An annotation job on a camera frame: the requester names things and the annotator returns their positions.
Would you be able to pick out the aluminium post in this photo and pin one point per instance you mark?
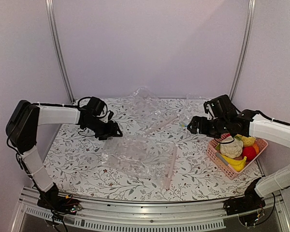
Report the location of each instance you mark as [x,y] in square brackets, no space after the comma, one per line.
[58,51]
[244,48]

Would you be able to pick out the pink plastic basket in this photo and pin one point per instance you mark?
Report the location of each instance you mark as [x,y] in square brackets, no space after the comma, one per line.
[213,152]

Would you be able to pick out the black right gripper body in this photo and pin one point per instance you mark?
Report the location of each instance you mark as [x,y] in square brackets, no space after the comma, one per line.
[219,127]

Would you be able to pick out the clear bag at back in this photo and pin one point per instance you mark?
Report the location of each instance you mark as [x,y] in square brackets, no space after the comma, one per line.
[149,111]

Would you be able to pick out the right aluminium post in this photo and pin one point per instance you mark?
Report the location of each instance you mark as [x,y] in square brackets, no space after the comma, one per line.
[244,48]

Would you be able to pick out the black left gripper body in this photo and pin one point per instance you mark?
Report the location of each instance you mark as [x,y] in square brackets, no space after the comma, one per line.
[97,127]

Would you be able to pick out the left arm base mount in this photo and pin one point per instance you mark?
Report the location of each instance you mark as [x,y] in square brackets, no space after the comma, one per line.
[59,204]

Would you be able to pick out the orange toy fruit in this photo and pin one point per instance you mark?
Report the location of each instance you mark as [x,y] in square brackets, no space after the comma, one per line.
[256,147]

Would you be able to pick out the red toy apple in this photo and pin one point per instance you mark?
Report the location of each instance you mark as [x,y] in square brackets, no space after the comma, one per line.
[249,153]

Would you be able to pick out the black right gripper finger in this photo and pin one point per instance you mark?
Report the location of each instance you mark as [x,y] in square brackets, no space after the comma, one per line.
[196,119]
[194,127]

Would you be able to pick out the floral tablecloth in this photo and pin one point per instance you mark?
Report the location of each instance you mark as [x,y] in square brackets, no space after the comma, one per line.
[74,163]

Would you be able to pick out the aluminium front rail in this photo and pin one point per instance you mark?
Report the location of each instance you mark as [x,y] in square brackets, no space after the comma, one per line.
[105,215]

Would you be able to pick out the white toy cauliflower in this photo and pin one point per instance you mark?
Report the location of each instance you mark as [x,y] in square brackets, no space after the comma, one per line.
[231,147]

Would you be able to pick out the left aluminium post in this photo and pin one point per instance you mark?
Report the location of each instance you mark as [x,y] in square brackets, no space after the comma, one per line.
[58,51]

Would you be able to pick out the yellow toy banana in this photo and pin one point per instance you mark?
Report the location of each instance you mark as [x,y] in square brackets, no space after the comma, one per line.
[237,165]

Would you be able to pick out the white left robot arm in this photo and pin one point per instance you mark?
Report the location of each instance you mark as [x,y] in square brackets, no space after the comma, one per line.
[21,131]

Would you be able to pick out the yellow toy lemon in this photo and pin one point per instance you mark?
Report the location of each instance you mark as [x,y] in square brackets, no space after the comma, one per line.
[248,141]

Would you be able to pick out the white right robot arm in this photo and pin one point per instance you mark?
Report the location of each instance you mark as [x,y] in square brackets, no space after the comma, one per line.
[261,126]

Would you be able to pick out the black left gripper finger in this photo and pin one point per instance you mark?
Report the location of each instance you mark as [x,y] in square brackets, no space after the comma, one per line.
[105,137]
[114,129]

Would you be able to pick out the clear zip top bag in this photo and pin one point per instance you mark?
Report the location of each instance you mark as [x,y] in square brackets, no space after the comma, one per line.
[140,157]

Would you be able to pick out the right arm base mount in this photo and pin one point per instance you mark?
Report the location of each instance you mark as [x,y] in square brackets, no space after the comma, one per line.
[250,201]

